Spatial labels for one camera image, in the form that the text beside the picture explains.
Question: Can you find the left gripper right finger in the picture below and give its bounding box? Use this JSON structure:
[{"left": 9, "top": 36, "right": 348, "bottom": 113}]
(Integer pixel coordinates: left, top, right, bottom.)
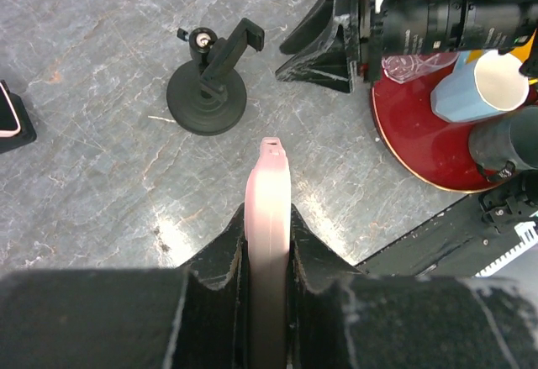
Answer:
[{"left": 288, "top": 211, "right": 537, "bottom": 368}]

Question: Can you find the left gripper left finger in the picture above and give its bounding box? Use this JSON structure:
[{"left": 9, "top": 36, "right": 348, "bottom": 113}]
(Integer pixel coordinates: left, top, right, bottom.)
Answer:
[{"left": 1, "top": 209, "right": 246, "bottom": 368}]

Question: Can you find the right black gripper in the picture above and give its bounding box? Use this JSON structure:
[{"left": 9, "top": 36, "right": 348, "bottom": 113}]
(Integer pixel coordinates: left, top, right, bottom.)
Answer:
[{"left": 276, "top": 0, "right": 383, "bottom": 93}]

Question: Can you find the black round base phone holder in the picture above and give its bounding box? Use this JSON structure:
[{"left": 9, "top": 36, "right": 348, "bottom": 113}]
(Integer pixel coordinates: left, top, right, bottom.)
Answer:
[{"left": 166, "top": 18, "right": 265, "bottom": 136}]

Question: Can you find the pink case smartphone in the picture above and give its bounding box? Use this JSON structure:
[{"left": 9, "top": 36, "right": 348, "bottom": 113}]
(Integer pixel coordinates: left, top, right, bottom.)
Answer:
[
  {"left": 0, "top": 80, "right": 21, "bottom": 138},
  {"left": 245, "top": 137, "right": 291, "bottom": 368}
]

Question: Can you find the black folding phone stand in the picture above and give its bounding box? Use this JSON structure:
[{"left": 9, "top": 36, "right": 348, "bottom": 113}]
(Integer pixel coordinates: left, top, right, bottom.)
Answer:
[{"left": 1, "top": 93, "right": 37, "bottom": 154}]

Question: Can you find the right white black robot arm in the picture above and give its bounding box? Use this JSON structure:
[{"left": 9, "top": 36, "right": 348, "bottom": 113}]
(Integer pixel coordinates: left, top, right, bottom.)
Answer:
[{"left": 276, "top": 0, "right": 537, "bottom": 92}]

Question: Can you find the clear glass cup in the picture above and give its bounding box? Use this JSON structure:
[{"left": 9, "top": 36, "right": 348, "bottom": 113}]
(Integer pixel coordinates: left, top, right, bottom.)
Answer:
[{"left": 382, "top": 52, "right": 459, "bottom": 84}]

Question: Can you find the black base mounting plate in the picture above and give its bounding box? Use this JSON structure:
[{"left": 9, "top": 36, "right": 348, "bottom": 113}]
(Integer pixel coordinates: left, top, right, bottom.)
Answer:
[{"left": 356, "top": 172, "right": 537, "bottom": 277}]

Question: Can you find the red round tray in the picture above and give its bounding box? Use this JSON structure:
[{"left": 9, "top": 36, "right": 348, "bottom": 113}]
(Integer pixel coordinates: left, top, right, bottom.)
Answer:
[{"left": 371, "top": 66, "right": 503, "bottom": 193}]

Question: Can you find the light blue white mug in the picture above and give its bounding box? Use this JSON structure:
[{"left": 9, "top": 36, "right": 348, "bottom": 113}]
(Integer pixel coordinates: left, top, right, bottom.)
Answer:
[{"left": 430, "top": 50, "right": 530, "bottom": 123}]

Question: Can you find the yellow cup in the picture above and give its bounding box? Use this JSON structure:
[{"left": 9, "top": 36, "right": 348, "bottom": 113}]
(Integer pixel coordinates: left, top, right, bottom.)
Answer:
[{"left": 464, "top": 33, "right": 535, "bottom": 64}]

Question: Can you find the slotted cable duct rail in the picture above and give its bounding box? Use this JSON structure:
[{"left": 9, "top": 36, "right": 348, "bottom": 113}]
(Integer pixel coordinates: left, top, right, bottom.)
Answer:
[{"left": 475, "top": 222, "right": 537, "bottom": 277}]

